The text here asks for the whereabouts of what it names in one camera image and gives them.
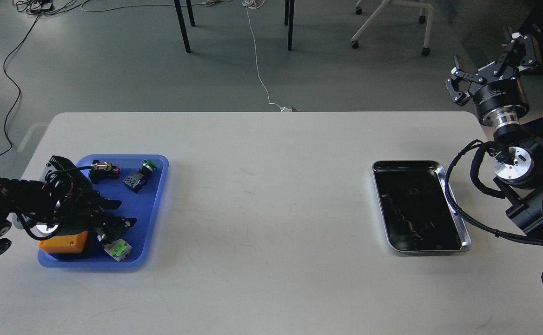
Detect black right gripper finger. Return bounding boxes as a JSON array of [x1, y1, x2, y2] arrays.
[[478, 26, 542, 84], [445, 55, 486, 107]]

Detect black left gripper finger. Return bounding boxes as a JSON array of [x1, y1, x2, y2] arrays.
[[93, 198, 121, 212], [96, 215, 137, 243]]

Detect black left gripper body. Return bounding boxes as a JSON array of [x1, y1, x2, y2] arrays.
[[44, 186, 106, 237]]

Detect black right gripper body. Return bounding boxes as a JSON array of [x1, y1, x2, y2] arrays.
[[472, 79, 530, 127]]

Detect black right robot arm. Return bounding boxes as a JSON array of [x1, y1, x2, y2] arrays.
[[444, 26, 543, 247]]

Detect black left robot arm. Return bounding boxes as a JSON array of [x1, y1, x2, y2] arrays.
[[0, 155, 136, 261]]

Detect blue plastic tray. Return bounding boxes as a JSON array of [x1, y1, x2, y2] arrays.
[[37, 154, 169, 271]]

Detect silver metal tray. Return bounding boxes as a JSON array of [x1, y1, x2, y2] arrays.
[[372, 161, 472, 256]]

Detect silver green push button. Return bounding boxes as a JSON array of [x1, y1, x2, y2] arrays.
[[102, 238, 132, 261]]

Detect orange button box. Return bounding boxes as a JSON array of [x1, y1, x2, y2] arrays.
[[37, 231, 89, 256]]

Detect white rolling chair base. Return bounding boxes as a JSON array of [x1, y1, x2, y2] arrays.
[[350, 0, 435, 57]]

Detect black table leg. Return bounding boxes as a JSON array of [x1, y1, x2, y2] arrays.
[[173, 0, 191, 54], [284, 0, 295, 51]]

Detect black selector switch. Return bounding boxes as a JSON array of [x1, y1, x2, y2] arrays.
[[88, 160, 121, 184]]

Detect green push button switch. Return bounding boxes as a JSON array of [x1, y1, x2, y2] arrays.
[[123, 159, 158, 194]]

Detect white floor cable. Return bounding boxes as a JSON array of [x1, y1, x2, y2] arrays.
[[242, 0, 295, 112]]

